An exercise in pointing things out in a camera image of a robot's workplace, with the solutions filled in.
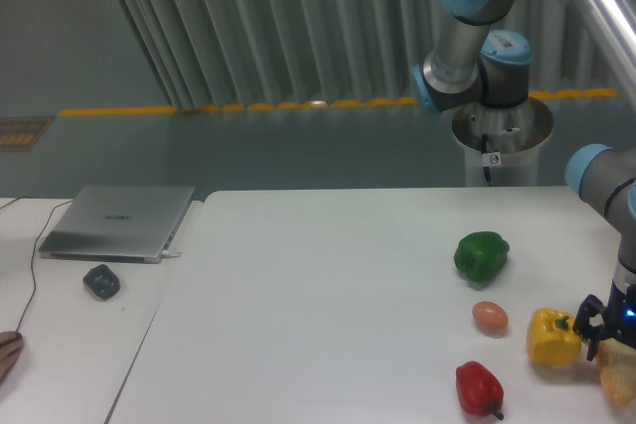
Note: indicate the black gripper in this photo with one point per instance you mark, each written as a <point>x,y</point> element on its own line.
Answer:
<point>595,323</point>

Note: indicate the yellow bell pepper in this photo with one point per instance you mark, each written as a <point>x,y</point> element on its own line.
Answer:
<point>550,338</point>

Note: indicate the triangular toasted bread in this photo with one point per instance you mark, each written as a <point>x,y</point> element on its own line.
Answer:
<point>616,363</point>

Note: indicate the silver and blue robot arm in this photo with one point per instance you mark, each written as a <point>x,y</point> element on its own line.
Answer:
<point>482,73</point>

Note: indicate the person's hand on mouse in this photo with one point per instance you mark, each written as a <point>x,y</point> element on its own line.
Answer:
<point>11,346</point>

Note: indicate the brown egg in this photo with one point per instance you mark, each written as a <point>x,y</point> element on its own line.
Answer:
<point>490,317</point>

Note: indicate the green bell pepper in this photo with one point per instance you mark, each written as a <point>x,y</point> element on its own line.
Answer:
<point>480,256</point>

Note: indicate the red bell pepper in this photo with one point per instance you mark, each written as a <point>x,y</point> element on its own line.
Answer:
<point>479,391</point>

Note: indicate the silver closed laptop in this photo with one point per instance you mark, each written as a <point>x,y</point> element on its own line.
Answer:
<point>119,224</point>

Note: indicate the small black plastic part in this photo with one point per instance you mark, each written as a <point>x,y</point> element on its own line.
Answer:
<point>101,282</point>

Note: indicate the white cylindrical robot pedestal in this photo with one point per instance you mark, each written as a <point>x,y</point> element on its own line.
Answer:
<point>502,147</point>

